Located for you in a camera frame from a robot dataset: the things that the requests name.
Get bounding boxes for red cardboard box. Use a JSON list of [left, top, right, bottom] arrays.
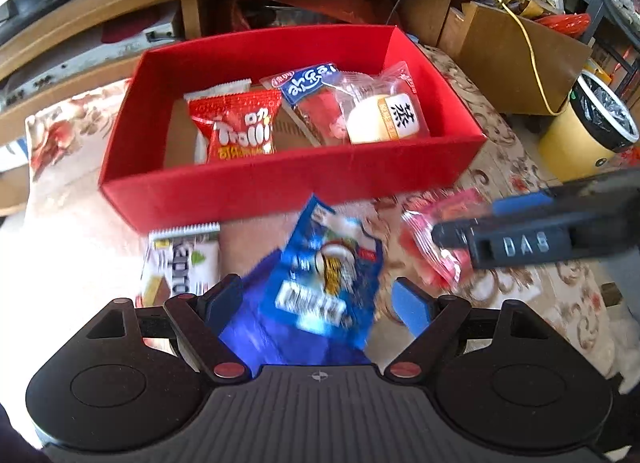
[[97, 25, 486, 234]]

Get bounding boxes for brown cardboard box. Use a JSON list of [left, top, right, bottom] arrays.
[[440, 0, 593, 116]]

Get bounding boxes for black bin liner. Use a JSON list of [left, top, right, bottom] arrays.
[[572, 75, 640, 154]]

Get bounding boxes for green white wafer packet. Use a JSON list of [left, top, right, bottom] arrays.
[[140, 223, 223, 309]]

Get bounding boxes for red orange bag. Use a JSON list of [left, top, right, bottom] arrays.
[[230, 0, 381, 36]]

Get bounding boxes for silver media player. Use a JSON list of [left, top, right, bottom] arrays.
[[0, 8, 181, 104]]

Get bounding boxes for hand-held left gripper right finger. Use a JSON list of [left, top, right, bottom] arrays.
[[382, 277, 553, 384]]

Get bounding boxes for yellow trash bin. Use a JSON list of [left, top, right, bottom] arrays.
[[537, 70, 640, 184]]

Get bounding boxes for pink cake packet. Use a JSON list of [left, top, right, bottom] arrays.
[[400, 188, 493, 294]]

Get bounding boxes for clear steamed cake packet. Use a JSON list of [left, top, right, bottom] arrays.
[[332, 60, 431, 146]]

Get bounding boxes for floral tablecloth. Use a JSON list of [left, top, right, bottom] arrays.
[[25, 43, 626, 379]]

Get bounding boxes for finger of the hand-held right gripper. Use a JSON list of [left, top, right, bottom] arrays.
[[490, 190, 556, 218], [431, 218, 476, 250]]

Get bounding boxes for red plastic bag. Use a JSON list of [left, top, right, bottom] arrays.
[[537, 13, 593, 36]]

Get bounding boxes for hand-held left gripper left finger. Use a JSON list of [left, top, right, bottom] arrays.
[[82, 274, 250, 384]]

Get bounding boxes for red snack packet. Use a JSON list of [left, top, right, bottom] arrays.
[[187, 90, 283, 164]]

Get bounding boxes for blue label spicy strip packet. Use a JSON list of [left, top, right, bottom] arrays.
[[260, 60, 351, 146]]

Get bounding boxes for dark blue snack packet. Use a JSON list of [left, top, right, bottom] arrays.
[[217, 193, 386, 366]]

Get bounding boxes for white blue carton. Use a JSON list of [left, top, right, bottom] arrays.
[[0, 138, 28, 174]]

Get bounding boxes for yellow cable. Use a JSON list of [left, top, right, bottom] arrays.
[[442, 0, 573, 116]]

